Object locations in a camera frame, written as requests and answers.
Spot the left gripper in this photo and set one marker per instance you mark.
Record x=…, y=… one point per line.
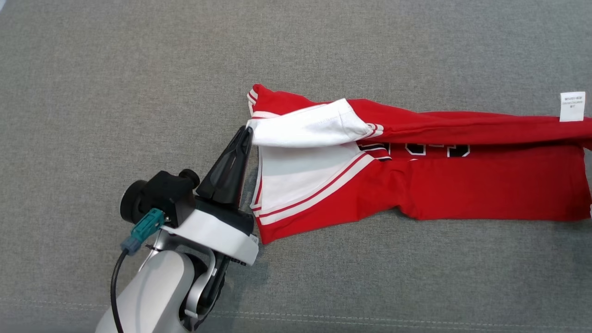
x=217, y=236

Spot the red Bulls 23 jersey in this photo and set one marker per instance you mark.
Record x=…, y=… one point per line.
x=462, y=185

